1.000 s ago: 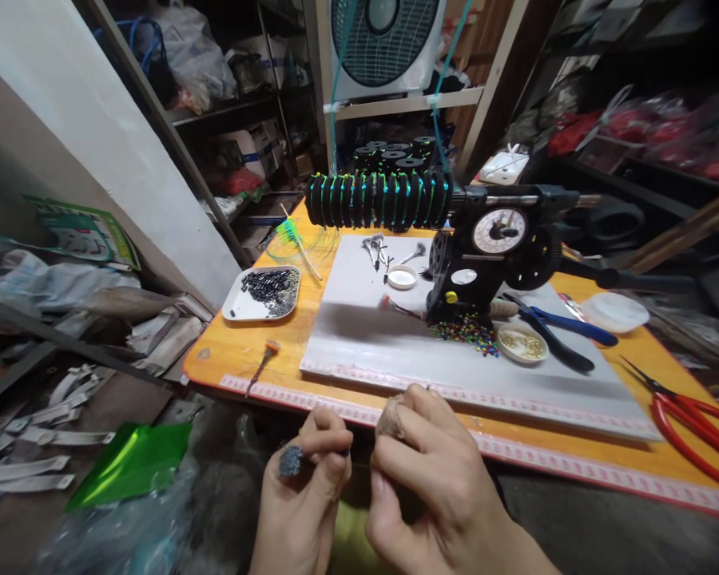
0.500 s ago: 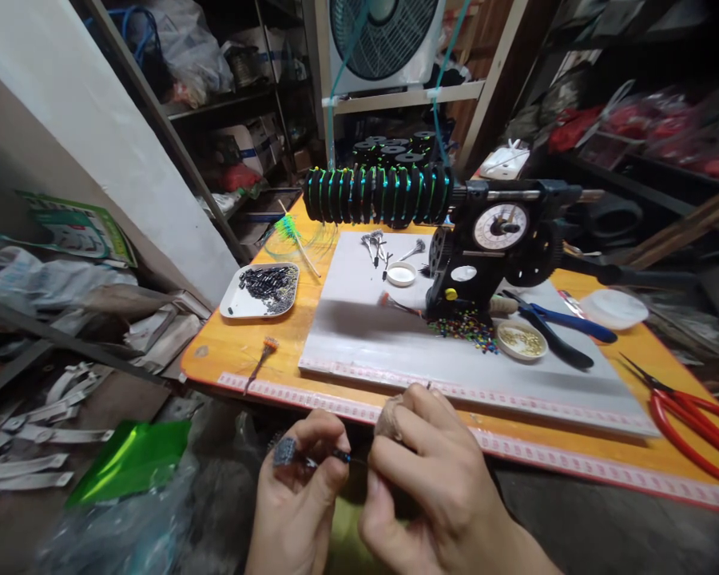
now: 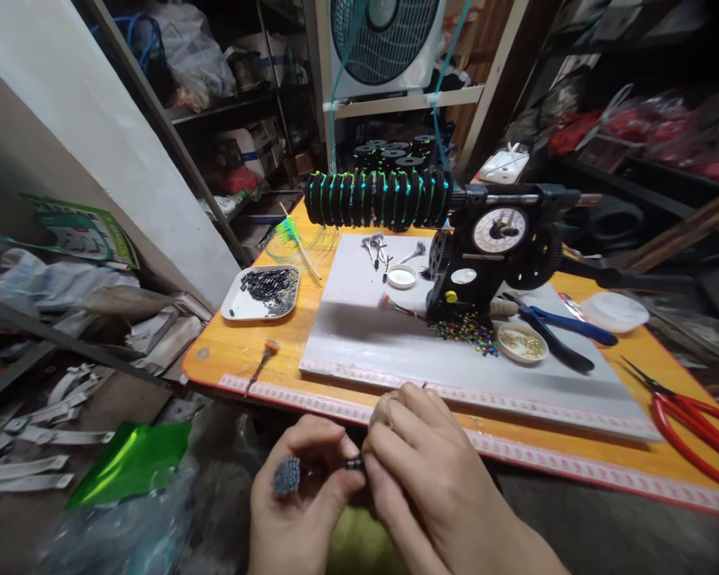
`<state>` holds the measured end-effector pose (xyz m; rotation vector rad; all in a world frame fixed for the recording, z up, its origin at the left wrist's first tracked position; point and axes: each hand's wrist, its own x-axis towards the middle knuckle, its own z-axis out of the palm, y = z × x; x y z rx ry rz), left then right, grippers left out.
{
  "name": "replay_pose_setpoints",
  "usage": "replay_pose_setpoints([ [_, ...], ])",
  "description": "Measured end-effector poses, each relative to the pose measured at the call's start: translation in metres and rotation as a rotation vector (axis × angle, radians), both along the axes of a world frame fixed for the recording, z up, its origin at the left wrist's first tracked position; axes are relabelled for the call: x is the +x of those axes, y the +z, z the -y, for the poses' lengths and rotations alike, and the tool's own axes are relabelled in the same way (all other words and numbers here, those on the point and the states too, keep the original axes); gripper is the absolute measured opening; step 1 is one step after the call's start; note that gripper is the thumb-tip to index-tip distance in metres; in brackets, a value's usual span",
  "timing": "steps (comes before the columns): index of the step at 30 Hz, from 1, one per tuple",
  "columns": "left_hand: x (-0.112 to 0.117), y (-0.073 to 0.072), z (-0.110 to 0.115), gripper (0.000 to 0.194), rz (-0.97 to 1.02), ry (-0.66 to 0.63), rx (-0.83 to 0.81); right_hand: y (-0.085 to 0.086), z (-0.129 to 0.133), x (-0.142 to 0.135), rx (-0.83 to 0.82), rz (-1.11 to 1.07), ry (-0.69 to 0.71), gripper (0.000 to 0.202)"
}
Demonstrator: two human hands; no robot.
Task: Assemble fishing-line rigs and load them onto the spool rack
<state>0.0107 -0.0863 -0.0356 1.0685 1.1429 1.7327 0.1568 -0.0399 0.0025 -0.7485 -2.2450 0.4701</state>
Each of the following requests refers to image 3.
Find teal cord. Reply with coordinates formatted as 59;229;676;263
329;0;372;175
430;0;475;164

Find stack of black spools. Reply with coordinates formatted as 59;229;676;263
353;134;442;176

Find person's right thumb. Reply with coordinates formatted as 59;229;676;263
362;422;415;498

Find green foil bag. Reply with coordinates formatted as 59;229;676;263
66;421;193;510

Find group of hook bundles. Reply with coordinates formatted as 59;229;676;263
359;232;427;272

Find pile of white straps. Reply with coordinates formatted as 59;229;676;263
0;359;116;518

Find white round plastic container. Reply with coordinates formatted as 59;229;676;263
579;291;650;334

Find blue handled pliers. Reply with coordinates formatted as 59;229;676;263
503;291;619;372

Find pink measuring tape strip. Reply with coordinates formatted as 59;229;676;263
218;374;719;520
299;359;661;439

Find row of black line spools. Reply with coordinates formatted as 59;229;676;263
304;169;456;233

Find pile of coloured beads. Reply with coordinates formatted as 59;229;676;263
428;311;502;359

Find person's left thumb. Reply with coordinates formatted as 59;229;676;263
293;416;362;462

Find orange tipped line bundle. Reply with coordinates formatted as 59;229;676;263
378;294;422;319
244;338;281;396

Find person's right hand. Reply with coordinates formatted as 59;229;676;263
362;383;538;575

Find white shelf frame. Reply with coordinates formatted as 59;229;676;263
302;0;528;176

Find white square tray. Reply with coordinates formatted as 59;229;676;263
220;264;302;323

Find white box fan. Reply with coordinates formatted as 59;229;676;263
328;0;448;100

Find grey bristly bundle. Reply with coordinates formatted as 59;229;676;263
273;456;303;498

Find green printed box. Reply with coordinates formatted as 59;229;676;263
18;191;142;271

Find pile of white bags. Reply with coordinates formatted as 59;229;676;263
0;239;212;375

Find black line winding machine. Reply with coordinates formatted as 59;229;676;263
422;182;642;327

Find pile of red bags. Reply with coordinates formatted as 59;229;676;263
548;89;719;188

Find small white cap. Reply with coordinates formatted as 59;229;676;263
386;264;419;291

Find grey work board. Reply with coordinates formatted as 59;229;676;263
299;232;664;442

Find dark metal shelf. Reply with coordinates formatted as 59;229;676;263
83;0;320;264

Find person's left hand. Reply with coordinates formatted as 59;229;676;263
248;416;367;565

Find person's right index finger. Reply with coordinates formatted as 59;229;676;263
389;383;458;432

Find white router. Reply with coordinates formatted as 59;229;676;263
478;142;531;184

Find person's left fingers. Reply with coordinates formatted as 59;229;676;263
320;461;367;510

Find pile of black swivels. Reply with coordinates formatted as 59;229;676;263
239;268;298;318

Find red handled scissors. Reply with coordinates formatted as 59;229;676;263
620;355;719;494

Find person's body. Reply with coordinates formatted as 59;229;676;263
326;506;408;575

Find green yellow float stoppers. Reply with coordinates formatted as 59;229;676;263
266;202;324;283

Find white dish of gold beads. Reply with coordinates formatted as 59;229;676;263
495;322;550;365

